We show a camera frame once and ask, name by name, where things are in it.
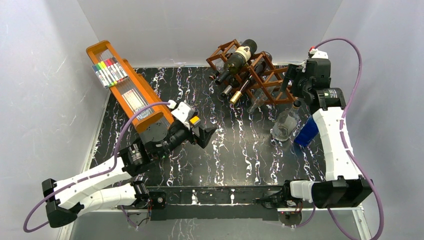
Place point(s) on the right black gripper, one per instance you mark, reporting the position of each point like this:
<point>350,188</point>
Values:
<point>294,73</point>

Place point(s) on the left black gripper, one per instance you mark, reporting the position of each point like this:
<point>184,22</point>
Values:
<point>203,137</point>

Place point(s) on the clear glass bottle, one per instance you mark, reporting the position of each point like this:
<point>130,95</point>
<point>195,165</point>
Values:
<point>286,122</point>

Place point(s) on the dark green wine bottle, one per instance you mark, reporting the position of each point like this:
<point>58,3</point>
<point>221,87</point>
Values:
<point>237,60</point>

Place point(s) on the blue square glass bottle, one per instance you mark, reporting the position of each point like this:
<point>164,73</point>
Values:
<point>307,133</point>

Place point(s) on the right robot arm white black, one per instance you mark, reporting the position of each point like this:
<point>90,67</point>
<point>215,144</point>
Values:
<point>345,186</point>

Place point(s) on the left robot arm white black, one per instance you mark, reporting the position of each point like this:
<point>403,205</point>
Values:
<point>70,198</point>

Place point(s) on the gold capped wine bottle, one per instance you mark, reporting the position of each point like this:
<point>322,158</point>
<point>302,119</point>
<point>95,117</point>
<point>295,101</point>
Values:
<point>249,80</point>

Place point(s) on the brown wooden wine rack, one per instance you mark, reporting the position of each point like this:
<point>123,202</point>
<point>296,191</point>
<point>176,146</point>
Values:
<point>270,81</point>

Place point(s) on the clear empty bottle in rack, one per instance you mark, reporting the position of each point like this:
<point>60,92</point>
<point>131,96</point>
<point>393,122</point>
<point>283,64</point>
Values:
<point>259,98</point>

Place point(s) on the orange wooden rack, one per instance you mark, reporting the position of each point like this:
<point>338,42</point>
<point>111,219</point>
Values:
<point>103,50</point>

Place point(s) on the yellow grey small block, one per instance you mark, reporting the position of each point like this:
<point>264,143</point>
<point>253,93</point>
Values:
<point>195,121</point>

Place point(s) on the clear packet with red label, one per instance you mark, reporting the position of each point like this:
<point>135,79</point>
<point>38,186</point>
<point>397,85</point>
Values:
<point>136,102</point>

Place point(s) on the pack of coloured markers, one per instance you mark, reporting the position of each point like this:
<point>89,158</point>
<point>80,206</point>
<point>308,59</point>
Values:
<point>110,72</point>

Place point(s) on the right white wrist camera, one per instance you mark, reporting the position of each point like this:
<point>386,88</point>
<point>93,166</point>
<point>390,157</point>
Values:
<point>316,53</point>

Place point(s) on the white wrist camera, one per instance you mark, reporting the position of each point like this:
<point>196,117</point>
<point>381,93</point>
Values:
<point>183,113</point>
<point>316,53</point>

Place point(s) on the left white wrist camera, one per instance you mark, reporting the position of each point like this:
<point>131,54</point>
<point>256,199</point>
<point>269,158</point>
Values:
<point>183,113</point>

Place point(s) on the black metal base frame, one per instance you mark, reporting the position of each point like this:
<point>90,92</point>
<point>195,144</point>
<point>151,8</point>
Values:
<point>212,202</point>

